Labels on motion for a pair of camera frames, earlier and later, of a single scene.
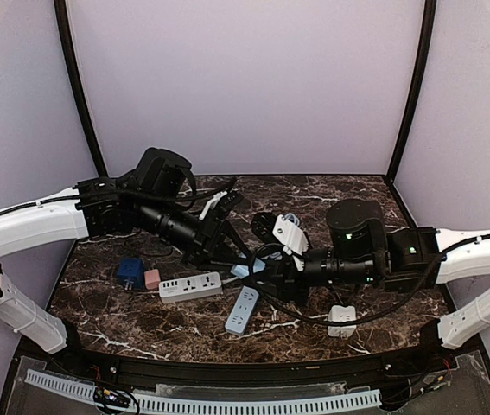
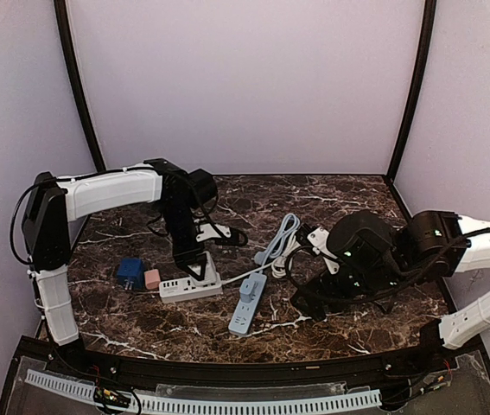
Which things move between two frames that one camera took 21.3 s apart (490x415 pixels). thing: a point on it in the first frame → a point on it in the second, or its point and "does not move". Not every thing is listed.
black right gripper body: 292,274 → 328,288
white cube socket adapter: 342,314 → 212,277
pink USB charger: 152,278 does not move
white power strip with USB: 192,287 does not move
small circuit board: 111,397 does not move
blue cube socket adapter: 130,273 does not move
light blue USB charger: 241,271 → 246,290
